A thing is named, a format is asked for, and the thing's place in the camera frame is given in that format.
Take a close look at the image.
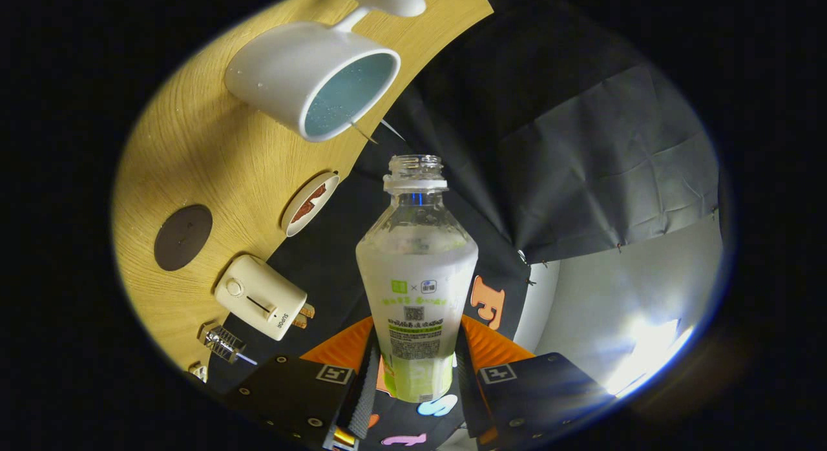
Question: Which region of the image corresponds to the clear juice bottle white label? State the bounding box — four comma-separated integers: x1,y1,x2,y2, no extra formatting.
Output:
355,154,479,403

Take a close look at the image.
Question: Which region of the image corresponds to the dark brown round coaster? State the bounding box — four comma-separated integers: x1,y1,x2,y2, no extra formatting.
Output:
153,204,214,272

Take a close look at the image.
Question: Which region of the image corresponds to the black backdrop cloth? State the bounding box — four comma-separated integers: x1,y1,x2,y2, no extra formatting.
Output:
207,0,721,451

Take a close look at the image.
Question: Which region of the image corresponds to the bright ceiling light panel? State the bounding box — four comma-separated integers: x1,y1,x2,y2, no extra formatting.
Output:
604,319,695,397

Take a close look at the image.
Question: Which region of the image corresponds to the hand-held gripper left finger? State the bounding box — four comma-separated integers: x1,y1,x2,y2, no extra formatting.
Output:
223,315,382,450

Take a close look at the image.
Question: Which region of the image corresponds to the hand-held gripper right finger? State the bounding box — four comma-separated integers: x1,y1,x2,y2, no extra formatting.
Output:
452,314,614,450

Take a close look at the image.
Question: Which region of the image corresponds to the cream toaster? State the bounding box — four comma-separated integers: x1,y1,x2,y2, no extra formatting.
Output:
213,254,309,342

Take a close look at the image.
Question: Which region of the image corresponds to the small plate with brown food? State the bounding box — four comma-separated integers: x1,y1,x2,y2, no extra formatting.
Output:
280,171,340,238

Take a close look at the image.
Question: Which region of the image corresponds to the white cup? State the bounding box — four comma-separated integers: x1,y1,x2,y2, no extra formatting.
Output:
224,0,427,143

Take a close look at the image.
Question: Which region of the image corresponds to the wooden table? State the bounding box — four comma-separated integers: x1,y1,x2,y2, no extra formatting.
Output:
111,0,495,384

